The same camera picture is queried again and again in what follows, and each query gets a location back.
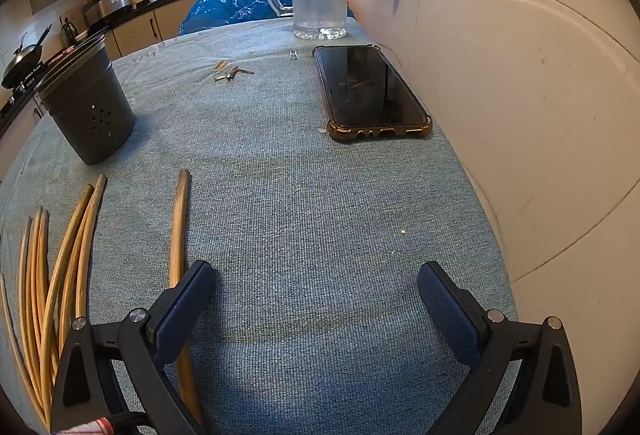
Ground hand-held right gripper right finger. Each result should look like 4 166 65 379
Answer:
417 261 583 435

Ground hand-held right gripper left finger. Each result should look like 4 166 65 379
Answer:
50 260 216 435

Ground long bamboo chopstick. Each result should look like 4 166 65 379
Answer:
168 169 206 426

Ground bunch of bamboo chopsticks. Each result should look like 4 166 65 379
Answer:
0 174 108 433

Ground dark grey utensil holder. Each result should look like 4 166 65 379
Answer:
34 33 137 166

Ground grey-blue table cloth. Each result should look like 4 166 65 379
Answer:
0 17 518 435

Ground black wok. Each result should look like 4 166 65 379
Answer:
1 25 53 90

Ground dark kettle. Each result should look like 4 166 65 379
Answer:
60 17 81 46

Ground silver rice cooker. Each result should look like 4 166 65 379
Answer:
82 0 133 28

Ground blue plastic bag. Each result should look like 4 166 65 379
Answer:
178 0 356 36

